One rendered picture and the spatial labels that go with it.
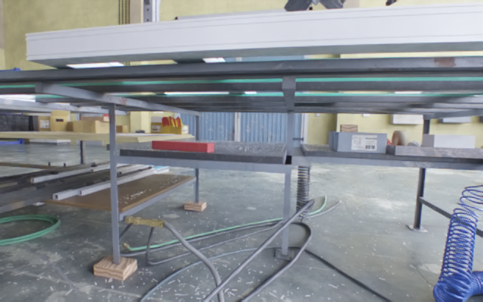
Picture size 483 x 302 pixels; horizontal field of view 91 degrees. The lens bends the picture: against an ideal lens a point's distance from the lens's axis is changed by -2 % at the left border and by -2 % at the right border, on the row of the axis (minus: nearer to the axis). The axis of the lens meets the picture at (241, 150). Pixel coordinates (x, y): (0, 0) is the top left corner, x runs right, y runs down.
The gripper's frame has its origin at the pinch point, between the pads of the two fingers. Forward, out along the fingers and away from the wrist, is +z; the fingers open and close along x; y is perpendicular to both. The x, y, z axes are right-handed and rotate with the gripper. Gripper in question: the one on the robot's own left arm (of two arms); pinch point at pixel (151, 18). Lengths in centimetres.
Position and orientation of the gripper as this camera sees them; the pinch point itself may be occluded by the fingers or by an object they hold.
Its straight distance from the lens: 69.6
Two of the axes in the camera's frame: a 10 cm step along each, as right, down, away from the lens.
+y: -9.8, -0.4, 2.0
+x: -2.0, 0.8, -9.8
